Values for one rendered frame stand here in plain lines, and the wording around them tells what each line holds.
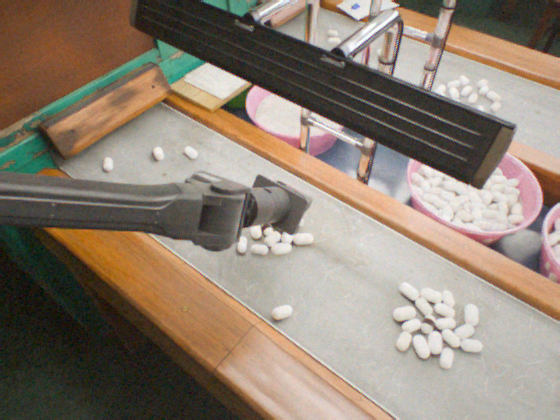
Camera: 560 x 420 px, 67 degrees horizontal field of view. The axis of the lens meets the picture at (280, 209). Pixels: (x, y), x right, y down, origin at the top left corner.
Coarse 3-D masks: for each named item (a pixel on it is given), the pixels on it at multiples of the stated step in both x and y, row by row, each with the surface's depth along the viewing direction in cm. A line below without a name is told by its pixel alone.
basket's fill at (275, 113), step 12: (276, 96) 113; (264, 108) 110; (276, 108) 110; (288, 108) 108; (300, 108) 109; (264, 120) 106; (276, 120) 106; (288, 120) 107; (324, 120) 106; (288, 132) 103; (312, 132) 104
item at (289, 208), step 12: (264, 180) 70; (276, 192) 66; (288, 192) 68; (276, 204) 64; (288, 204) 68; (300, 204) 67; (276, 216) 65; (288, 216) 69; (300, 216) 68; (288, 228) 69
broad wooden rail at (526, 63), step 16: (336, 0) 141; (352, 16) 137; (416, 16) 134; (432, 32) 127; (464, 32) 127; (448, 48) 124; (464, 48) 122; (480, 48) 122; (496, 48) 122; (512, 48) 122; (528, 48) 122; (496, 64) 118; (512, 64) 116; (528, 64) 116; (544, 64) 116; (544, 80) 113
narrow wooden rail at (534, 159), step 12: (516, 144) 96; (516, 156) 93; (528, 156) 93; (540, 156) 93; (552, 156) 93; (540, 168) 91; (552, 168) 91; (540, 180) 93; (552, 180) 91; (552, 192) 93; (552, 204) 95
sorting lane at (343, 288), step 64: (128, 128) 103; (192, 128) 103; (320, 192) 90; (192, 256) 79; (256, 256) 79; (320, 256) 79; (384, 256) 79; (320, 320) 71; (384, 320) 71; (512, 320) 71; (384, 384) 65; (448, 384) 65; (512, 384) 65
